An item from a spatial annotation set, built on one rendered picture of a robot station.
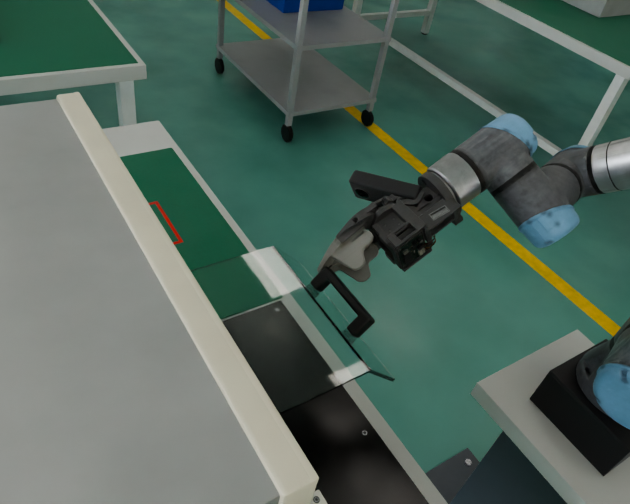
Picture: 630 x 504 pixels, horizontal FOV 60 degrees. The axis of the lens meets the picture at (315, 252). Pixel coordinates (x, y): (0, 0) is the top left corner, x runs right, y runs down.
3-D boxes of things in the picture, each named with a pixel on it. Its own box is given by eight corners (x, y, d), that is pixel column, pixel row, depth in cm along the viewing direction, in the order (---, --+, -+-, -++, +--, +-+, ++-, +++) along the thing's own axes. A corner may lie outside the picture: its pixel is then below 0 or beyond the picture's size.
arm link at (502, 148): (552, 146, 77) (514, 99, 78) (492, 192, 76) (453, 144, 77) (530, 162, 85) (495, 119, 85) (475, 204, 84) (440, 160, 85)
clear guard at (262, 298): (300, 264, 86) (305, 235, 82) (394, 380, 72) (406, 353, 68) (84, 335, 70) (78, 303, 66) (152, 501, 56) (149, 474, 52)
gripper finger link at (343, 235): (338, 237, 75) (389, 200, 76) (332, 231, 76) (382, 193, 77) (346, 254, 79) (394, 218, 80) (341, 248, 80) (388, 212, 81)
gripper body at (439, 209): (391, 249, 73) (462, 195, 74) (354, 211, 78) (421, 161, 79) (400, 276, 79) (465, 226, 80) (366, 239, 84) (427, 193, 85)
